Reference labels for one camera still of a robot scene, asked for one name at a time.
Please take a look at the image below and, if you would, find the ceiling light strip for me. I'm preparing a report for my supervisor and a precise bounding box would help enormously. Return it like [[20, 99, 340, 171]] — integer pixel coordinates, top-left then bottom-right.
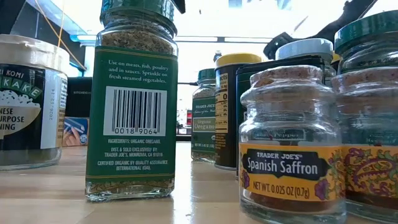
[[70, 34, 274, 44]]

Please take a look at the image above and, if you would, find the blue plastic wrap box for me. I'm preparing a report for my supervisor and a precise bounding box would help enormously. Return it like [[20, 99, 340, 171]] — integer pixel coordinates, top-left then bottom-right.
[[62, 116, 90, 147]]

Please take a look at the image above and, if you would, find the green-lid oregano jar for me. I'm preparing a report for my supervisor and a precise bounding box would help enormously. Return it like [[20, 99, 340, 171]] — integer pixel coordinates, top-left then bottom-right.
[[190, 68, 217, 163], [85, 0, 179, 202], [333, 9, 398, 75]]

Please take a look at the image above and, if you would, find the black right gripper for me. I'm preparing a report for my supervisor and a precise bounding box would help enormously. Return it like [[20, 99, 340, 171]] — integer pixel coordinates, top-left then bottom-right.
[[263, 32, 295, 60]]

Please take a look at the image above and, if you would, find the yellow-lid dark spice jar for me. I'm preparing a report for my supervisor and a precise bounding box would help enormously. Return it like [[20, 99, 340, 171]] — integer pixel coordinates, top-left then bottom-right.
[[214, 52, 264, 171], [330, 51, 343, 73]]

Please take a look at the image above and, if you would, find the tan-lid furikake jar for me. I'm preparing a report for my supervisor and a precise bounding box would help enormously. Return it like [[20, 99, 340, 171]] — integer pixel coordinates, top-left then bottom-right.
[[0, 34, 70, 171]]

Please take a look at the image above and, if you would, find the black spice tin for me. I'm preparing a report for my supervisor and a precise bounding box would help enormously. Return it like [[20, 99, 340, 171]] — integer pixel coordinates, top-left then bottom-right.
[[235, 55, 326, 181]]

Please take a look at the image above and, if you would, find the cork-top saffron glass jar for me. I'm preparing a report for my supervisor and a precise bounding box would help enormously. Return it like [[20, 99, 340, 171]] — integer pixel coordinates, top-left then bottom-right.
[[331, 67, 398, 224], [238, 64, 348, 224]]

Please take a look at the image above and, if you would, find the black four-slot toaster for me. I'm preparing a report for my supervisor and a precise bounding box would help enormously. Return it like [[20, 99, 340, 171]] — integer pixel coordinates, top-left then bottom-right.
[[65, 77, 93, 118]]

